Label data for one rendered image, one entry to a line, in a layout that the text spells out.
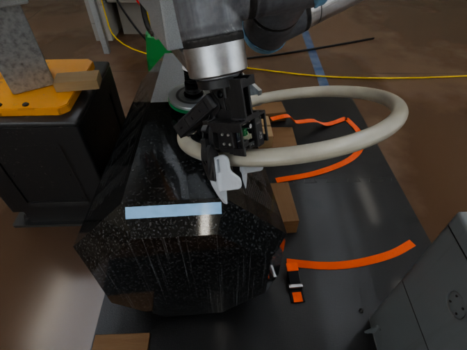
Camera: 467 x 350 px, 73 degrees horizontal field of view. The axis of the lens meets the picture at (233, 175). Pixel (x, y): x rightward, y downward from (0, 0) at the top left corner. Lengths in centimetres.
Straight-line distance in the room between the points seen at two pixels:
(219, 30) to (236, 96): 9
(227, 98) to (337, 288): 145
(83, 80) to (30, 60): 24
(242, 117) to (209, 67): 8
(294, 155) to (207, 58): 19
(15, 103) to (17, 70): 15
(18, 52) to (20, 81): 14
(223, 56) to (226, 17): 5
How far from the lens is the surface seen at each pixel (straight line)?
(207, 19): 45
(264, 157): 50
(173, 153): 118
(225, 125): 47
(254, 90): 95
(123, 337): 170
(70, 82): 172
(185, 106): 132
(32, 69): 180
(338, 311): 175
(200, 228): 103
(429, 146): 287
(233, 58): 46
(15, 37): 175
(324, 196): 214
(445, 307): 123
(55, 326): 187
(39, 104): 171
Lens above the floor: 158
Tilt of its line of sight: 46 degrees down
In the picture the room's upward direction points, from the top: straight up
